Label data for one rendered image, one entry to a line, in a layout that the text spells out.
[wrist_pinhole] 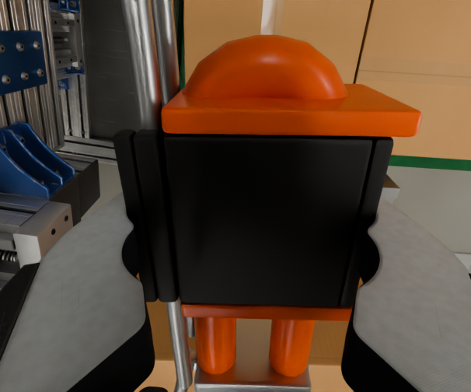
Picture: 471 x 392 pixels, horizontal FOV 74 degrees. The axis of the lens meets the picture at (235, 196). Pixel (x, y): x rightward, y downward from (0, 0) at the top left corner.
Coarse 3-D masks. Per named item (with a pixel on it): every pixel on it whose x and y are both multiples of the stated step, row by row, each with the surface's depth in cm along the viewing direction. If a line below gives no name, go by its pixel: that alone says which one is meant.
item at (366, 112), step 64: (192, 128) 9; (256, 128) 9; (320, 128) 9; (384, 128) 9; (192, 192) 10; (256, 192) 10; (320, 192) 10; (192, 256) 11; (256, 256) 11; (320, 256) 11
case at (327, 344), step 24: (168, 336) 41; (312, 336) 41; (336, 336) 41; (168, 360) 38; (312, 360) 38; (336, 360) 38; (144, 384) 41; (168, 384) 41; (192, 384) 40; (312, 384) 40; (336, 384) 40
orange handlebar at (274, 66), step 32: (224, 64) 10; (256, 64) 10; (288, 64) 10; (320, 64) 10; (192, 96) 10; (224, 96) 10; (256, 96) 10; (288, 96) 10; (320, 96) 10; (224, 320) 15; (288, 320) 15; (224, 352) 16; (288, 352) 16
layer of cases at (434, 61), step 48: (192, 0) 67; (240, 0) 66; (288, 0) 66; (336, 0) 66; (384, 0) 66; (432, 0) 65; (192, 48) 71; (336, 48) 70; (384, 48) 70; (432, 48) 69; (432, 96) 74; (432, 144) 79
